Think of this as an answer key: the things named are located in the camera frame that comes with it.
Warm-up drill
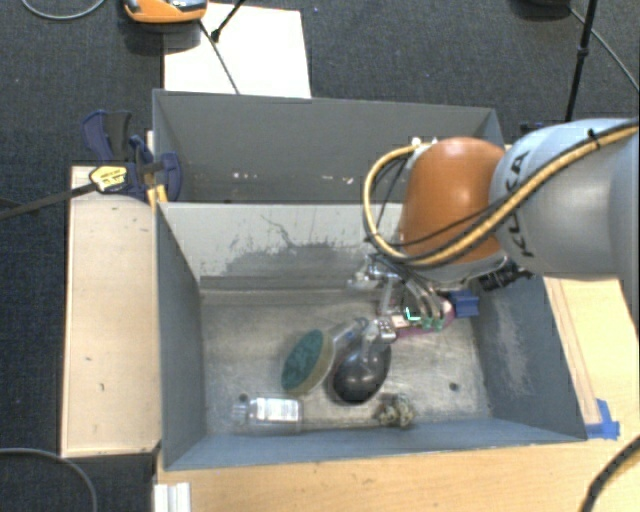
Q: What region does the blue block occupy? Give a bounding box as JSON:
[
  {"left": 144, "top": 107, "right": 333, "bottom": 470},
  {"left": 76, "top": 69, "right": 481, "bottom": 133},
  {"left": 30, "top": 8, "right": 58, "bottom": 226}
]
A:
[{"left": 448, "top": 291, "right": 480, "bottom": 320}]

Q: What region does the clear plastic bottle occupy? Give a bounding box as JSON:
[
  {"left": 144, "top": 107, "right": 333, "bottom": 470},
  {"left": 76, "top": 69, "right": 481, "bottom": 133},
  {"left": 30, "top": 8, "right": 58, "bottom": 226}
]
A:
[{"left": 230, "top": 393, "right": 305, "bottom": 435}]

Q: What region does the brown lumpy toy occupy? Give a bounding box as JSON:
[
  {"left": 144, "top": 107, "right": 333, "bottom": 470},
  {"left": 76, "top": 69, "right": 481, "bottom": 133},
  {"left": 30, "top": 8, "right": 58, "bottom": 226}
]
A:
[{"left": 374, "top": 393, "right": 416, "bottom": 429}]

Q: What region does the pale wood board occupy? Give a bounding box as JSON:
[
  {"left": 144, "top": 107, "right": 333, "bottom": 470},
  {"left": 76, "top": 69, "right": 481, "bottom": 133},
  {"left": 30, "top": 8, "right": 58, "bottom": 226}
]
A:
[{"left": 59, "top": 164, "right": 164, "bottom": 459}]

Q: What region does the grey metal bin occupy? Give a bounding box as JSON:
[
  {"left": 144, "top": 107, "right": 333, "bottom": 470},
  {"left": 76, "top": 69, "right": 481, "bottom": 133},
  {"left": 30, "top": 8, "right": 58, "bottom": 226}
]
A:
[{"left": 151, "top": 88, "right": 589, "bottom": 473}]

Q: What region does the black cylinder on white bracket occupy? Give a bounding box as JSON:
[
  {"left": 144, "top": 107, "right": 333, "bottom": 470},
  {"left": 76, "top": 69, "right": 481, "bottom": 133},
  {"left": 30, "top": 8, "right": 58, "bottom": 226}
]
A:
[{"left": 477, "top": 263, "right": 524, "bottom": 294}]

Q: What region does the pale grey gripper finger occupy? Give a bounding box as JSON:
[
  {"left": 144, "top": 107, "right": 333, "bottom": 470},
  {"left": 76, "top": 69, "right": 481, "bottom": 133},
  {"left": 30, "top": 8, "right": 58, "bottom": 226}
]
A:
[
  {"left": 360, "top": 319, "right": 399, "bottom": 372},
  {"left": 327, "top": 317, "right": 376, "bottom": 352}
]

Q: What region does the green and yellow round sponge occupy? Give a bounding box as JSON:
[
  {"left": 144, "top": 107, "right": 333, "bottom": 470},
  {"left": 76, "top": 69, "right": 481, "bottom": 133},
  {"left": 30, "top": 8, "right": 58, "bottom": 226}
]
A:
[{"left": 280, "top": 328, "right": 336, "bottom": 394}]

